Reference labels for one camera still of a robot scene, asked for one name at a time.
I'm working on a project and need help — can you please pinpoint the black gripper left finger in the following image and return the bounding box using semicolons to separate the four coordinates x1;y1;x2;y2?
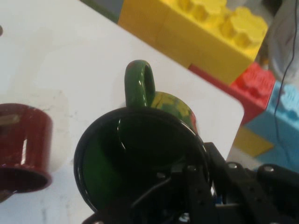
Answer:
81;163;219;224

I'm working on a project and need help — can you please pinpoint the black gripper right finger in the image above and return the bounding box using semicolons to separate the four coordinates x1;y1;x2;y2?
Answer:
205;141;299;224

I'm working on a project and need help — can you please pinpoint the green enamel mug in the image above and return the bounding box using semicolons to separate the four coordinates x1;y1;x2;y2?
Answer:
74;59;211;224

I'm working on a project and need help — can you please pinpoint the flat yellow toy brick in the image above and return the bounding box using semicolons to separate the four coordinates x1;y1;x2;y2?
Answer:
233;126;274;157

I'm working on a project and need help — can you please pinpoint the light blue giant toy brick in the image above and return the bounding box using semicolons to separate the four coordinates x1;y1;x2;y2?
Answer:
244;80;299;174

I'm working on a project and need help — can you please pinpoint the small red toy brick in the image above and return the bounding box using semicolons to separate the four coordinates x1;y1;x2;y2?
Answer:
188;62;277;126

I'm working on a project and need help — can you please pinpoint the yellow giant toy brick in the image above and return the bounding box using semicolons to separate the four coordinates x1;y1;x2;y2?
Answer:
117;0;269;86

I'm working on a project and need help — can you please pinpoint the grey cloth cover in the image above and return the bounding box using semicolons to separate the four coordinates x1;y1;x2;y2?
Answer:
266;0;299;94

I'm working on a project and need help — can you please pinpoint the red mug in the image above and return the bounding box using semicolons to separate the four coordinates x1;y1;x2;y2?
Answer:
0;103;53;194

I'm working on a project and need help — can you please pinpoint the grey giant toy brick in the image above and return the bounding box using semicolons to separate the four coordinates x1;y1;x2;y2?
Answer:
102;0;125;17

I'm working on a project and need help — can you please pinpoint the dark green toy brick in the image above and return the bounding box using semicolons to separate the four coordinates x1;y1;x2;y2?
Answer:
80;0;120;23

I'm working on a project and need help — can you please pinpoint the thin dark wire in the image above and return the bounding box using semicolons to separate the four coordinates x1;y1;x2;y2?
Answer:
273;28;299;147

